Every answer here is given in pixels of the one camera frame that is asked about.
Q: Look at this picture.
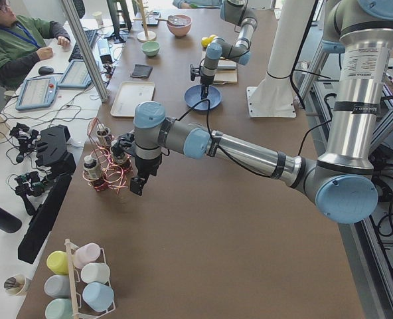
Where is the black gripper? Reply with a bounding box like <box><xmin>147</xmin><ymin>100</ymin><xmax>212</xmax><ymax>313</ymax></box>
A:
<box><xmin>190</xmin><ymin>63</ymin><xmax>218</xmax><ymax>100</ymax></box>
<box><xmin>129</xmin><ymin>156</ymin><xmax>162</xmax><ymax>196</ymax></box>

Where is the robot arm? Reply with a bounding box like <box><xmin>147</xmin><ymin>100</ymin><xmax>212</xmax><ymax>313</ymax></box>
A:
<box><xmin>130</xmin><ymin>1</ymin><xmax>393</xmax><ymax>224</ymax></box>
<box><xmin>191</xmin><ymin>0</ymin><xmax>258</xmax><ymax>100</ymax></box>

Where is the blue plate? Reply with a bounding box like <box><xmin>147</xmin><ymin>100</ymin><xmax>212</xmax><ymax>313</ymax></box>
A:
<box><xmin>184</xmin><ymin>84</ymin><xmax>222</xmax><ymax>111</ymax></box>

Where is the wooden cutting board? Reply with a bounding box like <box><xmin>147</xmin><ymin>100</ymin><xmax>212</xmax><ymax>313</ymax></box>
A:
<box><xmin>210</xmin><ymin>57</ymin><xmax>238</xmax><ymax>84</ymax></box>

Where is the dark drink bottle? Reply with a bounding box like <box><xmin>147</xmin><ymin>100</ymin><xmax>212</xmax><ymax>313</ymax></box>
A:
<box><xmin>83</xmin><ymin>155</ymin><xmax>108</xmax><ymax>191</ymax></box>
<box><xmin>96</xmin><ymin>123</ymin><xmax>112</xmax><ymax>148</ymax></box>
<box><xmin>110</xmin><ymin>140</ymin><xmax>131</xmax><ymax>173</ymax></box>

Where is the yellow lemon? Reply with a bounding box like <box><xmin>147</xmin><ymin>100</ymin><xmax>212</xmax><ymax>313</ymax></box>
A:
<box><xmin>208</xmin><ymin>35</ymin><xmax>217</xmax><ymax>43</ymax></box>
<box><xmin>200</xmin><ymin>37</ymin><xmax>211</xmax><ymax>48</ymax></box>

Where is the pink bowl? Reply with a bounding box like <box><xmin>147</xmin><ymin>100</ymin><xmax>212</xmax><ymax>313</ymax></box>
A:
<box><xmin>167</xmin><ymin>15</ymin><xmax>192</xmax><ymax>37</ymax></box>

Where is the light green bowl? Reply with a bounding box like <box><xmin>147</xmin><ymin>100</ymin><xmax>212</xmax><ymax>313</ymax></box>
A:
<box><xmin>141</xmin><ymin>41</ymin><xmax>160</xmax><ymax>57</ymax></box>

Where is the grey cloth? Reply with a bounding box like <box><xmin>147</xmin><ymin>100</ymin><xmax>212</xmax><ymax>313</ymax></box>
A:
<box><xmin>130</xmin><ymin>64</ymin><xmax>153</xmax><ymax>78</ymax></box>

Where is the steel ice scoop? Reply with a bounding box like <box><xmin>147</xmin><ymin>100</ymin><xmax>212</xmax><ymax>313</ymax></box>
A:
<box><xmin>159</xmin><ymin>15</ymin><xmax>188</xmax><ymax>26</ymax></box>

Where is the round wooden stand base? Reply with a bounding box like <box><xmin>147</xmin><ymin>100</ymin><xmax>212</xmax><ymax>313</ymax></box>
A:
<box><xmin>136</xmin><ymin>0</ymin><xmax>157</xmax><ymax>43</ymax></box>

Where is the cream serving tray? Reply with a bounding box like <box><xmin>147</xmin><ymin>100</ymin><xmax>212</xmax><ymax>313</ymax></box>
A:
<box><xmin>110</xmin><ymin>81</ymin><xmax>155</xmax><ymax>118</ymax></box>

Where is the pink cup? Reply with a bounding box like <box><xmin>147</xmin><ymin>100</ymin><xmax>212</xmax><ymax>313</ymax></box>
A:
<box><xmin>73</xmin><ymin>243</ymin><xmax>100</xmax><ymax>269</ymax></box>

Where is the teach pendant tablet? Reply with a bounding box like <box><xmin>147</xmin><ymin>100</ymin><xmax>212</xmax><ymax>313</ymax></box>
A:
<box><xmin>58</xmin><ymin>60</ymin><xmax>92</xmax><ymax>90</ymax></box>
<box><xmin>15</xmin><ymin>76</ymin><xmax>57</xmax><ymax>111</ymax></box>

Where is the white cup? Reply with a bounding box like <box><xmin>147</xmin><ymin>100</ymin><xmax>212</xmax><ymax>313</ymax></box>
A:
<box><xmin>81</xmin><ymin>263</ymin><xmax>111</xmax><ymax>284</ymax></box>

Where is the yellow cup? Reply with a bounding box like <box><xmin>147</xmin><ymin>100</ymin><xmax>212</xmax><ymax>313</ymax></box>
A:
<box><xmin>46</xmin><ymin>251</ymin><xmax>68</xmax><ymax>275</ymax></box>

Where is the black keyboard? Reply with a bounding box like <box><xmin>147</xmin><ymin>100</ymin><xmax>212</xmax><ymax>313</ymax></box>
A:
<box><xmin>68</xmin><ymin>29</ymin><xmax>98</xmax><ymax>63</ymax></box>

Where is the blue cup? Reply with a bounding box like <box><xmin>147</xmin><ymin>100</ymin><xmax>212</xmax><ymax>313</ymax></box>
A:
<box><xmin>82</xmin><ymin>282</ymin><xmax>114</xmax><ymax>312</ymax></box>

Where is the black computer mouse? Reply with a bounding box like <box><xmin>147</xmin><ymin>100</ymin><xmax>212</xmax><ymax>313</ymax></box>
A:
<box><xmin>38</xmin><ymin>66</ymin><xmax>54</xmax><ymax>75</ymax></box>

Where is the grey cup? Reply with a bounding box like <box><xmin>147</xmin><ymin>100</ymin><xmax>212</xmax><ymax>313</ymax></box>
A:
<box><xmin>44</xmin><ymin>274</ymin><xmax>70</xmax><ymax>298</ymax></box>

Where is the black bottle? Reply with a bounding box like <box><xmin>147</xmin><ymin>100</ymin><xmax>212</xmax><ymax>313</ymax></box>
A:
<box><xmin>0</xmin><ymin>207</ymin><xmax>22</xmax><ymax>233</ymax></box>

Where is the pale green cup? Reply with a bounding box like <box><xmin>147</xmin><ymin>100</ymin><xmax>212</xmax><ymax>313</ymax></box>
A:
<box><xmin>44</xmin><ymin>298</ymin><xmax>73</xmax><ymax>319</ymax></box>

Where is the paper cup with utensils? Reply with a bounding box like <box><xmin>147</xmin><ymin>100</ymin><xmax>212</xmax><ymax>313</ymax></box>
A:
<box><xmin>3</xmin><ymin>274</ymin><xmax>32</xmax><ymax>296</ymax></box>

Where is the seated person green jacket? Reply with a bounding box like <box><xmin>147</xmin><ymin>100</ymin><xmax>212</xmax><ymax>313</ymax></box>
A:
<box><xmin>0</xmin><ymin>1</ymin><xmax>70</xmax><ymax>89</ymax></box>

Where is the copper wire bottle rack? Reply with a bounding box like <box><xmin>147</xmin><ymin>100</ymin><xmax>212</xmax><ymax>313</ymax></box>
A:
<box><xmin>82</xmin><ymin>118</ymin><xmax>133</xmax><ymax>193</ymax></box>

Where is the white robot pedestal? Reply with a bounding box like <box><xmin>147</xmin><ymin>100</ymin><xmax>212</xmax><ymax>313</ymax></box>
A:
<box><xmin>247</xmin><ymin>0</ymin><xmax>317</xmax><ymax>118</ymax></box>

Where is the aluminium frame post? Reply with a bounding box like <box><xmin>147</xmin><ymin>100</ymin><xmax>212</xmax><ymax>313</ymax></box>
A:
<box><xmin>61</xmin><ymin>0</ymin><xmax>108</xmax><ymax>102</ymax></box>

